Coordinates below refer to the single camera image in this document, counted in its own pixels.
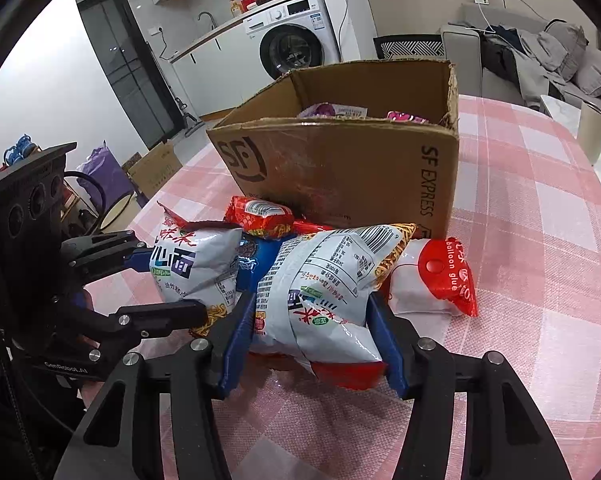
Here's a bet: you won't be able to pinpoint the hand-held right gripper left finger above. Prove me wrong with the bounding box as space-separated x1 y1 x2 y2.
55 290 258 480

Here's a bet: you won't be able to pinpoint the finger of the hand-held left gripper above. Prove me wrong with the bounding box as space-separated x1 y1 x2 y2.
75 299 208 356
60 230 154 286

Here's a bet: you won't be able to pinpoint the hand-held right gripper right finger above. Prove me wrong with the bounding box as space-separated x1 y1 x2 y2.
365 291 561 480

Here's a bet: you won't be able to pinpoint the white red noodle packet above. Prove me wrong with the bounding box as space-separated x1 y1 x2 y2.
155 202 246 333
250 222 416 391

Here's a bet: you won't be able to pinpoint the white packet with red top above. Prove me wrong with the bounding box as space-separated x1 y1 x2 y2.
388 237 480 318

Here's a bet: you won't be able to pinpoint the blue snack packet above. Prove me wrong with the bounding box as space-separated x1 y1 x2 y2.
235 237 284 293

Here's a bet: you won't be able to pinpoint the red snack packet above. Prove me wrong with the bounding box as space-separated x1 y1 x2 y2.
224 195 296 239

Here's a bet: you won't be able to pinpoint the brown cardboard box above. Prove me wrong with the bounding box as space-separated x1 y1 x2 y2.
205 59 460 241

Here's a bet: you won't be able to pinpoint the pink snack packet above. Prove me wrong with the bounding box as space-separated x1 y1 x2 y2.
387 110 429 125

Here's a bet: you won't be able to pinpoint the purple snack packet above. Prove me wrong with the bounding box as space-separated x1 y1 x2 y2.
300 102 369 120

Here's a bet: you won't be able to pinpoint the round white stool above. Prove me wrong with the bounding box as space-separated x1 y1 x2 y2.
98 195 138 231

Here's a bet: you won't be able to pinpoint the purple bag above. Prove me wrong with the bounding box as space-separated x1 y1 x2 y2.
75 145 134 201

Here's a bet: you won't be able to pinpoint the cardboard box with print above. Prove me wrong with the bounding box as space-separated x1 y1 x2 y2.
125 140 184 201

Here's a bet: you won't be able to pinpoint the blue toy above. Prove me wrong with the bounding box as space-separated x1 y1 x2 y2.
3 134 41 166

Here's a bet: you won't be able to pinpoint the pink checked tablecloth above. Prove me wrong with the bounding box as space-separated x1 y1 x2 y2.
80 92 601 480

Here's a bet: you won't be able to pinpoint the white base cabinet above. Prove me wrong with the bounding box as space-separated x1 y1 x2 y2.
170 20 261 116

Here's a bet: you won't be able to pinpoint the white washing machine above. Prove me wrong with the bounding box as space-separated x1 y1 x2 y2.
245 0 341 81

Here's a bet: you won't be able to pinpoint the white coffee table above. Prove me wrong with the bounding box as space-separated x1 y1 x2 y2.
539 94 601 191

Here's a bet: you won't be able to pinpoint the beige mug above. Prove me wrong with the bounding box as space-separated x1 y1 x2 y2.
578 100 601 166

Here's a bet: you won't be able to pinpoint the grey sofa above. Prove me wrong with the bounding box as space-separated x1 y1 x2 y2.
441 2 601 111

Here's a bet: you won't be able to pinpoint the herringbone patterned basket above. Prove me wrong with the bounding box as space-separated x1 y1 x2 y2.
374 35 444 63

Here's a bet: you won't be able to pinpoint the grey jacket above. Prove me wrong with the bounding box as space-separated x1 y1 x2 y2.
513 30 566 108

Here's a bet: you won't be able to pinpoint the black clothes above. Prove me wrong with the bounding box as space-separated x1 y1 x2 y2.
481 25 519 71

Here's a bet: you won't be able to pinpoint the light grey pillow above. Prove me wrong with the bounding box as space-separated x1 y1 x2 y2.
573 47 601 98

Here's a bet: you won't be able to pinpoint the black cable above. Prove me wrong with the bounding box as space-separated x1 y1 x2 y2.
63 171 106 233

